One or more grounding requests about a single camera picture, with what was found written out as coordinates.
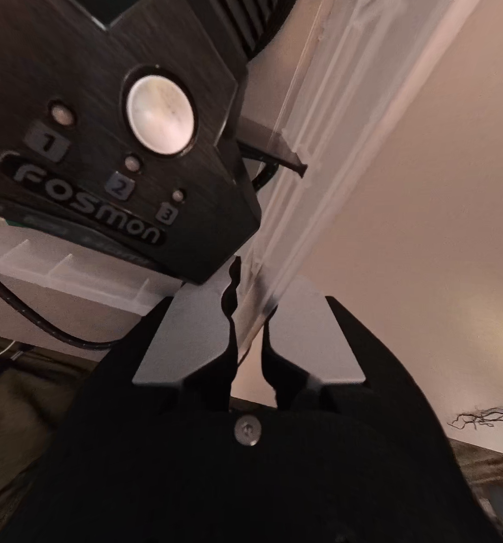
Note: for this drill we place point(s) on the dark thread tangle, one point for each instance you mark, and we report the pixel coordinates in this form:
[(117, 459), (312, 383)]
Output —
[(489, 415)]

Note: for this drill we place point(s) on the dark metal hdmi switch box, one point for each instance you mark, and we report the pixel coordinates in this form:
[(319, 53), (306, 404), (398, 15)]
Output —
[(86, 169)]

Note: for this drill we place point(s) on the clear plastic bin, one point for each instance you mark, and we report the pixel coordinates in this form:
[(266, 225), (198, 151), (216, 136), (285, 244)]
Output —
[(353, 106)]

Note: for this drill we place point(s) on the olive green clothing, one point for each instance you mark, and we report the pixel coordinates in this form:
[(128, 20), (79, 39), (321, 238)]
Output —
[(22, 424)]

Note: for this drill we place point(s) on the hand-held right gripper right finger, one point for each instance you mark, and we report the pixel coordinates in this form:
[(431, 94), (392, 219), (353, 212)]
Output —
[(315, 343)]

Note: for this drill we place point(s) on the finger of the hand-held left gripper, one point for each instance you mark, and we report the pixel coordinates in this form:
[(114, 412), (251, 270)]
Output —
[(183, 34)]

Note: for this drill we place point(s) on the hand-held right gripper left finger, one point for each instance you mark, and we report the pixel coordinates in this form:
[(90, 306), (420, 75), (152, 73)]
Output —
[(187, 339)]

